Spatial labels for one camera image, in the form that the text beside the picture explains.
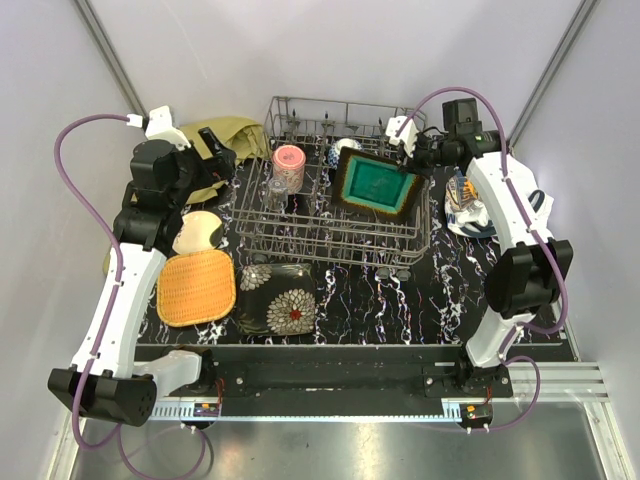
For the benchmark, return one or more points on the pink skull pattern mug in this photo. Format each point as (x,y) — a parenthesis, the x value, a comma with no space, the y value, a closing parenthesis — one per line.
(288,165)

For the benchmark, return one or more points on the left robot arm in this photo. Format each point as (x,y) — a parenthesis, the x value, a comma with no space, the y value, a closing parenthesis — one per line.
(102,381)

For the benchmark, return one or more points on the white printed t-shirt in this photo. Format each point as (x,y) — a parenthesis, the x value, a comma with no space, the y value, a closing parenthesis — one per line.
(470,205)

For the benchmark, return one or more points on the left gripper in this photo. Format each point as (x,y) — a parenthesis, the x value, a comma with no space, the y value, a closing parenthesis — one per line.
(217,168)

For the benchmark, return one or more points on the black floral square plate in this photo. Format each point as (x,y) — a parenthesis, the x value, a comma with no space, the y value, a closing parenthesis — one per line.
(276,299)

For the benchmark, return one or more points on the clear drinking glass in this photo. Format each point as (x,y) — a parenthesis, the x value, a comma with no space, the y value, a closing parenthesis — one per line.
(276,196)

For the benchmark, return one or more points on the grey wire dish rack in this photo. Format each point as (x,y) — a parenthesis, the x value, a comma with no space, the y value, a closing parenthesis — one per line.
(315,225)

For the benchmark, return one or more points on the teal square ceramic dish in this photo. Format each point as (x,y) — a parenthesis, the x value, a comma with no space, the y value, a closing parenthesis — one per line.
(372,185)

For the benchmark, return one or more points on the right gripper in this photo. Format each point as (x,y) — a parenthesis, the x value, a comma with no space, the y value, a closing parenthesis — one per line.
(412,164)

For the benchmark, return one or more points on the olive green cloth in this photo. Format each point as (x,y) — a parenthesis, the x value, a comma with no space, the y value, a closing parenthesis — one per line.
(244,136)

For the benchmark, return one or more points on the cream round floral plate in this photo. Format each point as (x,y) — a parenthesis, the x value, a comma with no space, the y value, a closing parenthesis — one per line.
(201,230)

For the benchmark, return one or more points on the woven bamboo basket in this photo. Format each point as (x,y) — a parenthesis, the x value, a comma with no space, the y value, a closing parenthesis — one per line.
(196,288)

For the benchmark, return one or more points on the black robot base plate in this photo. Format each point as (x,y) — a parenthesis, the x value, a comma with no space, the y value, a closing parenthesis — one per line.
(332,382)

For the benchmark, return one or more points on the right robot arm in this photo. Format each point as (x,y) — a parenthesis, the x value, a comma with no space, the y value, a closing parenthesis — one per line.
(526,288)

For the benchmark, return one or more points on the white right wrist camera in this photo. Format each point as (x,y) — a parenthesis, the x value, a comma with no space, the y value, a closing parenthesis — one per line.
(402,131)

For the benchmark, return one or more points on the red patterned bowl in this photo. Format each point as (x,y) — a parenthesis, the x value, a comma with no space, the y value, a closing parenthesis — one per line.
(333,157)

